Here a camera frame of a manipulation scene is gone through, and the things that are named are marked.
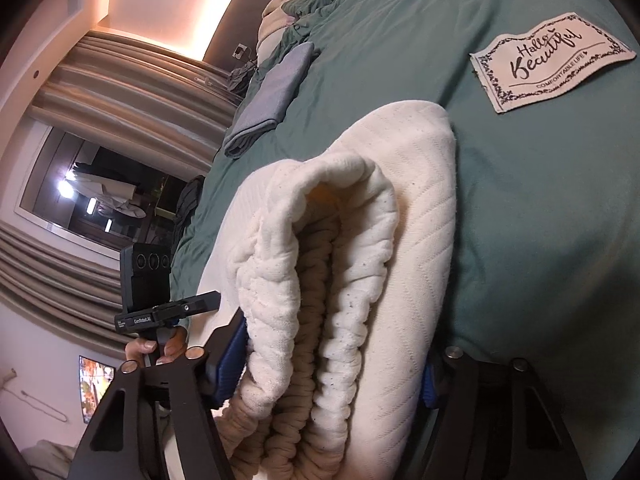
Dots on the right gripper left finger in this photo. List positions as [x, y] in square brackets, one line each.
[123, 438]

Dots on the green bed duvet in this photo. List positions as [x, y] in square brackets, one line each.
[545, 265]

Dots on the dark grey headboard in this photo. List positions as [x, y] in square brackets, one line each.
[239, 25]

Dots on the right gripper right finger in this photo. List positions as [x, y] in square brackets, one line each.
[481, 420]

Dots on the folded grey blue garment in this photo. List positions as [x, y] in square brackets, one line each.
[268, 107]

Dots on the cream fabric label patch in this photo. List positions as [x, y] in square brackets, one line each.
[549, 60]

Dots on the beige curtain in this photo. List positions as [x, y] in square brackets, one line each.
[134, 99]

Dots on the black jacket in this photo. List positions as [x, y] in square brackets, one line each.
[188, 201]

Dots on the wall power socket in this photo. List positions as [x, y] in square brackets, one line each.
[239, 51]

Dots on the cream white knit pants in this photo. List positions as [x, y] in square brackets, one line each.
[340, 265]

